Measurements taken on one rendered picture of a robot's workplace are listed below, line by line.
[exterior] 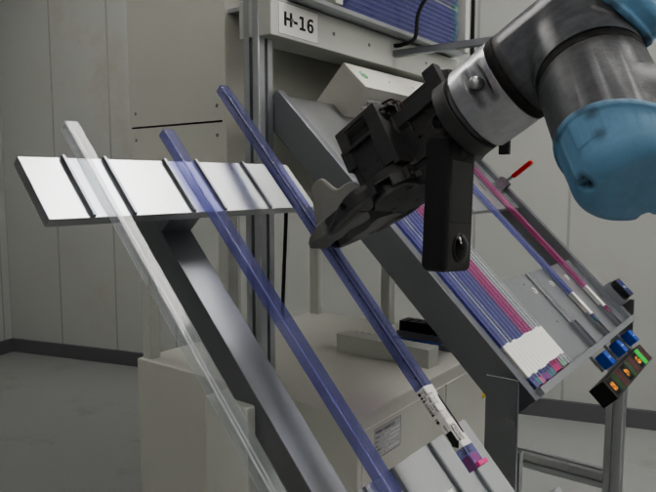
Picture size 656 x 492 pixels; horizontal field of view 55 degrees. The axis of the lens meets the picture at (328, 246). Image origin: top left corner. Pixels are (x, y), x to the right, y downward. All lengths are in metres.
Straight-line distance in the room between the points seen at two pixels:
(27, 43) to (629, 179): 3.95
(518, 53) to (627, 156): 0.14
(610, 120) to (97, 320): 3.65
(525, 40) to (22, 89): 3.83
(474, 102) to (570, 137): 0.11
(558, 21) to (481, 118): 0.09
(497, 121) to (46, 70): 3.69
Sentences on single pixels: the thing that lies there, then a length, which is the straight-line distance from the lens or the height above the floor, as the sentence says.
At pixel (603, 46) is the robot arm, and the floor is 1.13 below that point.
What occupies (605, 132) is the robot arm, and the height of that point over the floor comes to 1.07.
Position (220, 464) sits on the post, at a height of 0.77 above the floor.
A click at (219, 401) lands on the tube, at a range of 0.50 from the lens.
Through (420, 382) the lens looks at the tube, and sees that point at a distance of 0.58.
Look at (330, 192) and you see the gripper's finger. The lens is 0.61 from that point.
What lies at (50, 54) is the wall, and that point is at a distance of 4.07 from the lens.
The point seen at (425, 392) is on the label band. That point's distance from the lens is 0.58.
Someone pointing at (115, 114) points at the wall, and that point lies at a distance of 3.73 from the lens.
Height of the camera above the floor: 1.05
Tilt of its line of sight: 6 degrees down
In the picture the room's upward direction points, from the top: straight up
